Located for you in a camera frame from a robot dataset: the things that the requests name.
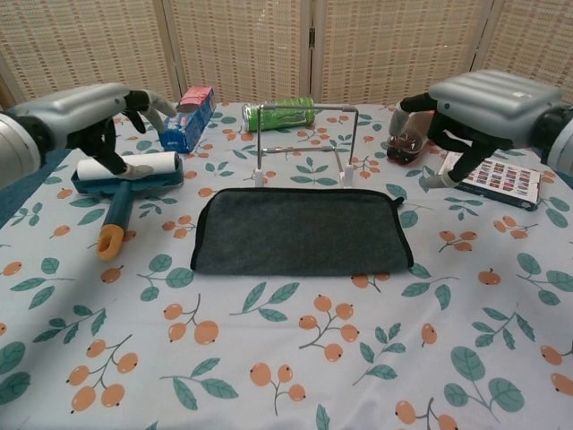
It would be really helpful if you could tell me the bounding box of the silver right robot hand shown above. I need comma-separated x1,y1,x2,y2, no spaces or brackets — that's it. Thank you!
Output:
388,70,564,189

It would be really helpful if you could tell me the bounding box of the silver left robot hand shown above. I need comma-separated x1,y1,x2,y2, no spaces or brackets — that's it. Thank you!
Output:
8,82,178,180

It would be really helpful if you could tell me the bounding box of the blue cloth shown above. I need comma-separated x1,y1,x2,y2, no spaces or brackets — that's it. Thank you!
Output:
190,186,415,275

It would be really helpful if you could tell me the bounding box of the box with colour swatches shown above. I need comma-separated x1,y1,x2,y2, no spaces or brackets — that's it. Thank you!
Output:
436,150,542,211

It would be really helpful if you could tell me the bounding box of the cola bottle red label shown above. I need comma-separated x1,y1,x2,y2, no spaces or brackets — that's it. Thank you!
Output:
386,111,434,167

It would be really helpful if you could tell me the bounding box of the teal lint roller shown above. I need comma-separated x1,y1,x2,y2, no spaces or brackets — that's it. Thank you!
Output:
71,150,185,262

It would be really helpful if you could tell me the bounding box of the blue pink cookie box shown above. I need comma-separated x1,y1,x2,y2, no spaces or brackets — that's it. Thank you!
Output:
157,85,218,153

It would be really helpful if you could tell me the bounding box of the bamboo folding screen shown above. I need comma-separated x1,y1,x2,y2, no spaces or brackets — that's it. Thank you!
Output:
0,0,573,111

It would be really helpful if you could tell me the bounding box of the green drink can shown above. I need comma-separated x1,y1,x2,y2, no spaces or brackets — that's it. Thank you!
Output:
241,96,317,133

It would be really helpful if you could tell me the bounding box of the floral tablecloth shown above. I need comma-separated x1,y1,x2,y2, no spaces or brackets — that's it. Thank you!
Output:
0,101,573,430

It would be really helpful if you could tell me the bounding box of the metal wire rack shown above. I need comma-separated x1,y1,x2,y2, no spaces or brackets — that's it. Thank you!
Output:
252,103,360,193

